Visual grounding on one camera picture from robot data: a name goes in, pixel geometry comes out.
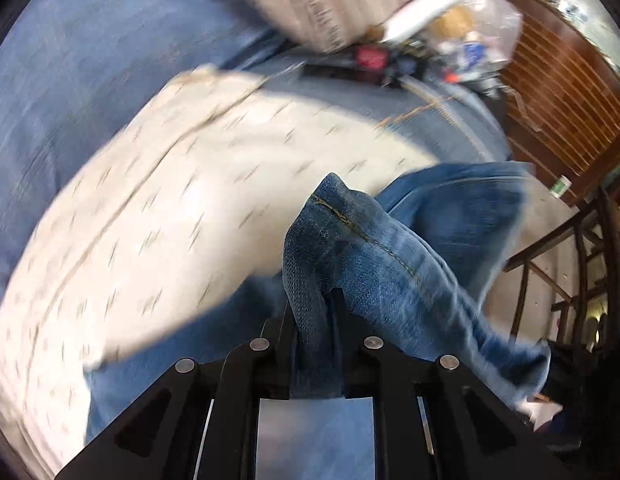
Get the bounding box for cream leaf-print blanket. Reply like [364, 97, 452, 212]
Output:
[0, 66, 491, 480]

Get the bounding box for clear plastic bag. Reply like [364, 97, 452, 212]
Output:
[381, 0, 523, 84]

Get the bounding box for blue striped bed sheet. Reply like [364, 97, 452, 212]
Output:
[0, 0, 511, 303]

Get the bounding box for blue denim jeans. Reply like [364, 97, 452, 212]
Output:
[85, 162, 551, 438]

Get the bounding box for dark wooden chair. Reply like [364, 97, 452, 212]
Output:
[504, 186, 620, 352]

